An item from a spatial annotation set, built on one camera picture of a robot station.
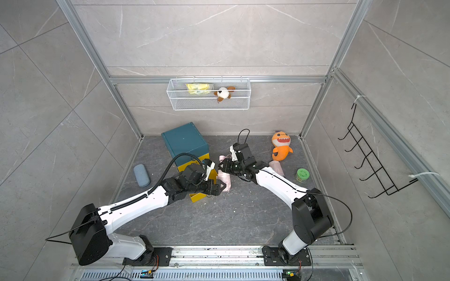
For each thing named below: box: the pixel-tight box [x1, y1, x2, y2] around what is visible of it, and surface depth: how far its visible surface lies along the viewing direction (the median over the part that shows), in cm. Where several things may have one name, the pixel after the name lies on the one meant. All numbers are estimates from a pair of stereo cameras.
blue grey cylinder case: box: [133, 163, 151, 188], surface depth 100 cm
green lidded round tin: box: [295, 168, 310, 184], surface depth 97 cm
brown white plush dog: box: [213, 86, 237, 104], surface depth 87 cm
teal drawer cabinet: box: [161, 121, 210, 167], surface depth 90 cm
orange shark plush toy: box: [271, 131, 294, 161], surface depth 109 cm
